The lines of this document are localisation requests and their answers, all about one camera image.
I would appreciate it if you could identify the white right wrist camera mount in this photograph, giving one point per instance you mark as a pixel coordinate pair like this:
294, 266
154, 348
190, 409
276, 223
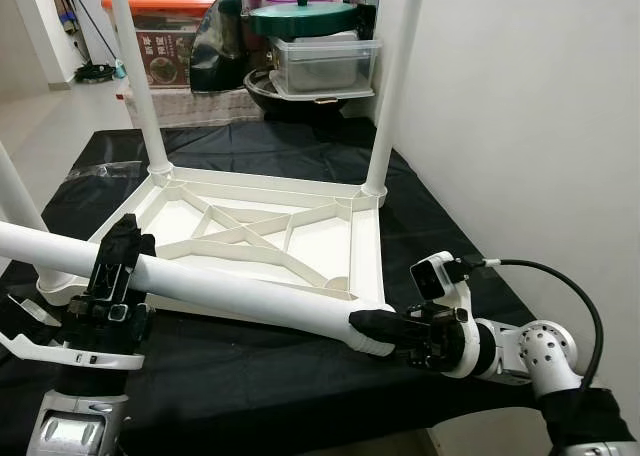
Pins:
458, 286

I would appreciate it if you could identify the black table cloth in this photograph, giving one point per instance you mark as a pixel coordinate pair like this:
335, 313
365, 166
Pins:
250, 376

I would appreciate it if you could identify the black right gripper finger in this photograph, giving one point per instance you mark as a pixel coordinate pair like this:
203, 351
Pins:
385, 328

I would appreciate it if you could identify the black round wok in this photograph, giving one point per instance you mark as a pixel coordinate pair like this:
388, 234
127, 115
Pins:
300, 106

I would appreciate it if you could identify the clear plastic storage container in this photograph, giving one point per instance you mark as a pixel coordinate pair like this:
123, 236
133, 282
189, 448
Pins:
325, 64

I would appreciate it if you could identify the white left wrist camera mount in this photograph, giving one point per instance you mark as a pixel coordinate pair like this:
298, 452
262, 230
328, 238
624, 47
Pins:
60, 356

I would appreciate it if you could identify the beige cloth covered bench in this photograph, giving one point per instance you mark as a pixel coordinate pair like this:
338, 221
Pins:
200, 106

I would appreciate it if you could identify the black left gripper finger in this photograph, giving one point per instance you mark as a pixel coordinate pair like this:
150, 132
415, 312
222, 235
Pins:
125, 256

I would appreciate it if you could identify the silver right arm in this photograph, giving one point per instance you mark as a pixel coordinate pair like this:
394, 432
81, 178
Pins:
545, 351

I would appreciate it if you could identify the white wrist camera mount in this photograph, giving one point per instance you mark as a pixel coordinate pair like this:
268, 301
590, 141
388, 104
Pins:
60, 356
458, 286

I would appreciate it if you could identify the clear tape strip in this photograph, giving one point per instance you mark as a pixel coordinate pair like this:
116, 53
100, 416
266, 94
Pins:
85, 173

